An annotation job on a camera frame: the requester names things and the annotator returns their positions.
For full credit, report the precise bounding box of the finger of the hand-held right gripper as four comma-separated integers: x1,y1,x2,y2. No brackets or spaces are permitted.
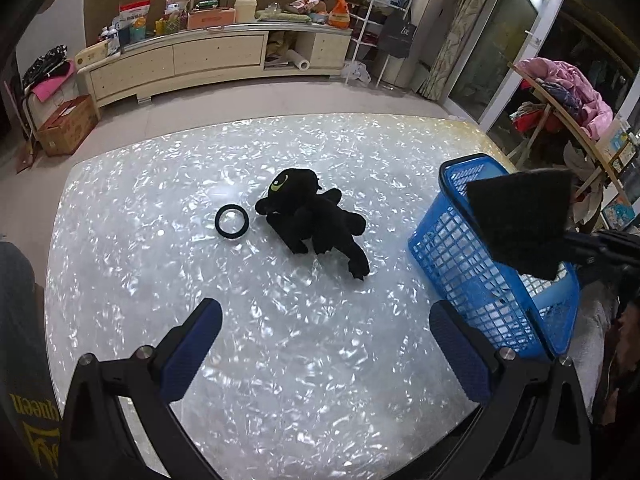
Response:
597,227,640,244
560,232,640,269

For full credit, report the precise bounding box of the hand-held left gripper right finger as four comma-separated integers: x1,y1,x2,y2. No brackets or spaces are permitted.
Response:
429,300,594,480

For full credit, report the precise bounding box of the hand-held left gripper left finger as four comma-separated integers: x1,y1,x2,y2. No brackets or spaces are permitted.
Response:
59,298,224,480

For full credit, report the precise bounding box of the blue plastic basket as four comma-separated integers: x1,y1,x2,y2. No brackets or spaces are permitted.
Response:
407,154,581,361

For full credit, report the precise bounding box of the colourful box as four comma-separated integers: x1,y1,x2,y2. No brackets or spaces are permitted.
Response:
602,197,636,228

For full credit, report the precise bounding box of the white detergent bottle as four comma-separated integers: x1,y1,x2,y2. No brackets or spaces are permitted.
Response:
597,116,632,157

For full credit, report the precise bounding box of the long wooden board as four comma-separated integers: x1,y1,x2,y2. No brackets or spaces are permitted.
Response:
507,62,640,201

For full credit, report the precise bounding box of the pink clothes pile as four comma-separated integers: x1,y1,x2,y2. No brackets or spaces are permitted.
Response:
515,57,613,138

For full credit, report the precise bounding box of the grey printed chair cover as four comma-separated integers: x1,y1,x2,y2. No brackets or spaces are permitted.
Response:
0,241,63,480

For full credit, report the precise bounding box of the black plush dragon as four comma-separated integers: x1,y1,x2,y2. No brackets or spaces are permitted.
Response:
255,169,371,281

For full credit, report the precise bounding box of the glass sliding door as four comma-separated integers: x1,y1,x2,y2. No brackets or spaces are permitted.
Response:
450,0,640,151

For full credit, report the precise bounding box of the patterned beige curtain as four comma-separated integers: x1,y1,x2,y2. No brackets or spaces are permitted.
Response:
417,0,516,103

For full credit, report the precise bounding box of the brown cardboard box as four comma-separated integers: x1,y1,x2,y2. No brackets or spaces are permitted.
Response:
37,95,99,157

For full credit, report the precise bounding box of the black shopping bag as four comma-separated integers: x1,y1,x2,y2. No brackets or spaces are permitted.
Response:
377,10,418,58

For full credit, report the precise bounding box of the cream television cabinet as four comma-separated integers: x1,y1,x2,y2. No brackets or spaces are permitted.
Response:
75,22,353,108

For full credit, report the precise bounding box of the white plastic bag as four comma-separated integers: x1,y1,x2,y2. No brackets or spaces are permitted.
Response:
341,60,372,85

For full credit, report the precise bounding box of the pink cloth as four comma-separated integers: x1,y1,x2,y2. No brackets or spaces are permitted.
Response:
31,60,76,101

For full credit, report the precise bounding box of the cream tissue box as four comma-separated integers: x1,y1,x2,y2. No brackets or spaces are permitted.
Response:
75,40,110,68

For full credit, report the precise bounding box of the black patterned bag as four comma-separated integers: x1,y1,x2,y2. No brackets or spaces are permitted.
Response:
22,45,68,81

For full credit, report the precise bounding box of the pink box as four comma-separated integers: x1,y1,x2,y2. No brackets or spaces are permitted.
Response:
187,7,236,31

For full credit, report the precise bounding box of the red and white bag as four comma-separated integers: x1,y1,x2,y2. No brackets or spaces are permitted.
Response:
119,2,149,28

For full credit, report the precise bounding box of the green rolled mat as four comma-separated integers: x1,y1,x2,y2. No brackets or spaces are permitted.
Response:
256,10,311,23

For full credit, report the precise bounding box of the black ring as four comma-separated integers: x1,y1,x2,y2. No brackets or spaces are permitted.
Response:
215,203,249,238

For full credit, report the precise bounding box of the white wire rack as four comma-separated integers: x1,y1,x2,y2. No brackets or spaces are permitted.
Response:
345,0,413,86

